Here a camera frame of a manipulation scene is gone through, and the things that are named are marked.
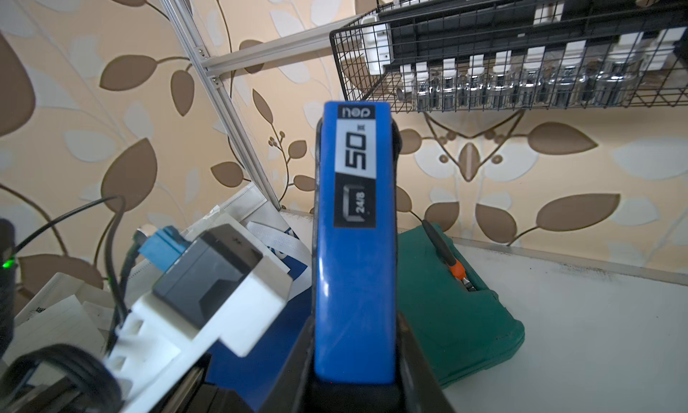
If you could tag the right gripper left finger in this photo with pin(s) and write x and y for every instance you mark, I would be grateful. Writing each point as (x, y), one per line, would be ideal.
(290, 392)

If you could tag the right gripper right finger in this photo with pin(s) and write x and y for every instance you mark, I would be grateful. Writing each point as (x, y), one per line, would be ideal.
(420, 390)

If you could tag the orange black screwdriver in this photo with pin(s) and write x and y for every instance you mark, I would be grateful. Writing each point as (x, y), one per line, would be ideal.
(455, 266)

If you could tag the blue black stapler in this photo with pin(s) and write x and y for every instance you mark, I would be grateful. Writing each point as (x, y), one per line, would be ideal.
(355, 244)

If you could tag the blue white bag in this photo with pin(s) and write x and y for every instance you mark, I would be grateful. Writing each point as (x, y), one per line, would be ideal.
(251, 293)

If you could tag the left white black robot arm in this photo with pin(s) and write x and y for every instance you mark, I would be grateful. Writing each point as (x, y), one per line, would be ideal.
(51, 351)

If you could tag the dark blue bag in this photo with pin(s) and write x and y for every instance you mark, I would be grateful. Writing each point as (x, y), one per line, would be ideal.
(66, 310)

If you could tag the green plastic tool case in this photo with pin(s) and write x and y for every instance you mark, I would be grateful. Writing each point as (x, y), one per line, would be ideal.
(460, 332)

